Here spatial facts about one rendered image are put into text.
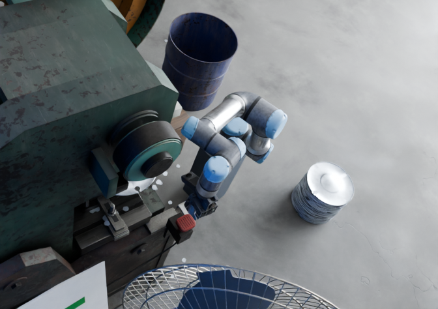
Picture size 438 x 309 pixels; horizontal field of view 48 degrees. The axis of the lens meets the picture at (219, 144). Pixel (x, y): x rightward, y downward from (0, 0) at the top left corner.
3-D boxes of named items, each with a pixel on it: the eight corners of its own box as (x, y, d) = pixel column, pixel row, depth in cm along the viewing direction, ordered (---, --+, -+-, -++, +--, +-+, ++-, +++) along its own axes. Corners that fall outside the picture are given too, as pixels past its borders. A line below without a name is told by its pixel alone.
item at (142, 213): (98, 137, 216) (99, 130, 211) (150, 221, 200) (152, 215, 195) (30, 163, 201) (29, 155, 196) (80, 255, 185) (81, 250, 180)
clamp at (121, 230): (107, 199, 194) (109, 186, 186) (128, 234, 188) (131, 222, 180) (93, 205, 191) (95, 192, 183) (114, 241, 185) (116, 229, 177)
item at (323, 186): (330, 155, 299) (331, 154, 298) (362, 192, 289) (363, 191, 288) (296, 174, 284) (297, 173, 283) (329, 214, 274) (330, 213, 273)
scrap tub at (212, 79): (196, 58, 350) (213, 6, 312) (229, 102, 335) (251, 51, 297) (145, 75, 329) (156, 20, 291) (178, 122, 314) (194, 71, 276)
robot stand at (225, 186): (204, 173, 297) (223, 130, 262) (225, 194, 292) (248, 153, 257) (182, 189, 287) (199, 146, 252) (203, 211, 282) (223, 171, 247)
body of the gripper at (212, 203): (196, 220, 173) (204, 205, 163) (184, 201, 176) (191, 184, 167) (214, 212, 177) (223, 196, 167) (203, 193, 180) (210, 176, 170)
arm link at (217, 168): (236, 162, 157) (222, 180, 152) (227, 180, 166) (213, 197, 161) (216, 148, 158) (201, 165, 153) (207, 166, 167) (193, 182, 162)
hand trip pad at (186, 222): (185, 220, 200) (189, 212, 194) (193, 232, 198) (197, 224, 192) (171, 227, 196) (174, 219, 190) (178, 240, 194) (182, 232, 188)
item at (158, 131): (154, 143, 154) (166, 98, 137) (173, 171, 150) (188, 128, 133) (88, 169, 143) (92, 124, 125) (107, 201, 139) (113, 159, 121)
